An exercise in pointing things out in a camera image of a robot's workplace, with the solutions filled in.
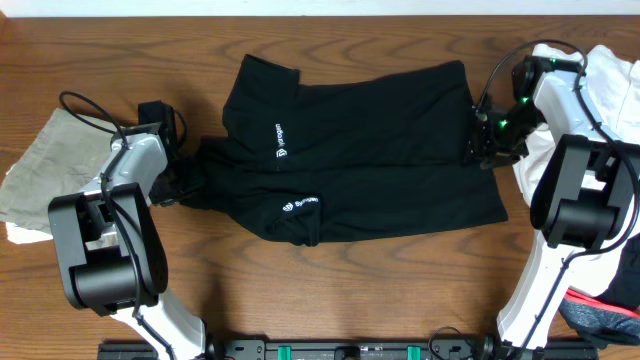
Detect black t-shirt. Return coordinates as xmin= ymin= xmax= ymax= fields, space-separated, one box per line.
xmin=186 ymin=55 xmax=507 ymax=247

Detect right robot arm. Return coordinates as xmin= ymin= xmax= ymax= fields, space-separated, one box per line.
xmin=465 ymin=55 xmax=639 ymax=359

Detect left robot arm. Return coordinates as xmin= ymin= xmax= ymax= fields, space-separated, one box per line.
xmin=48 ymin=101 xmax=215 ymax=359

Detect folded olive grey garment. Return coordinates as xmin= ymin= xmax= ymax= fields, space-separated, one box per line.
xmin=1 ymin=109 xmax=114 ymax=235

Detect crumpled white shirt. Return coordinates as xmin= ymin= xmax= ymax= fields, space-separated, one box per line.
xmin=513 ymin=45 xmax=639 ymax=297

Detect white folded cloth under garment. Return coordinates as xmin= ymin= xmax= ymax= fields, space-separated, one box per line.
xmin=6 ymin=223 xmax=53 ymax=244

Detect grey red-trimmed shorts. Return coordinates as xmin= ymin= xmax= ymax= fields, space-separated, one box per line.
xmin=559 ymin=289 xmax=639 ymax=349

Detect right black cable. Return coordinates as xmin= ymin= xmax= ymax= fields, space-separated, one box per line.
xmin=474 ymin=39 xmax=640 ymax=360

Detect black cable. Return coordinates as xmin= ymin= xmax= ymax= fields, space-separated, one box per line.
xmin=58 ymin=90 xmax=189 ymax=360
xmin=474 ymin=39 xmax=640 ymax=360

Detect left black cable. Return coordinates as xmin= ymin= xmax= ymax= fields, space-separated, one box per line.
xmin=58 ymin=90 xmax=189 ymax=360

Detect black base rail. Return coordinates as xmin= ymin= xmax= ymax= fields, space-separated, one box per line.
xmin=96 ymin=333 xmax=599 ymax=360

